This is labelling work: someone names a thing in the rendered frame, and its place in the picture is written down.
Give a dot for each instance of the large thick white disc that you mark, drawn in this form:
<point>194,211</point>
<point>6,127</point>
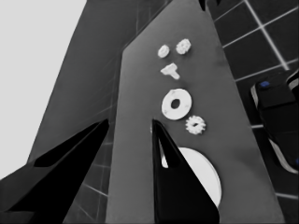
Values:
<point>202,174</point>

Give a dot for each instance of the small white T-shaped piece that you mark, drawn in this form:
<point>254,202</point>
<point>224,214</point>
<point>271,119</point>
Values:
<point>170,70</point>

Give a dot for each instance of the white round pinned carrier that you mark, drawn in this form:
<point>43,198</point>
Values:
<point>179,114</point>

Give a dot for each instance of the dark robot body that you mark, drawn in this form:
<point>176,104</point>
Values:
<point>277,124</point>

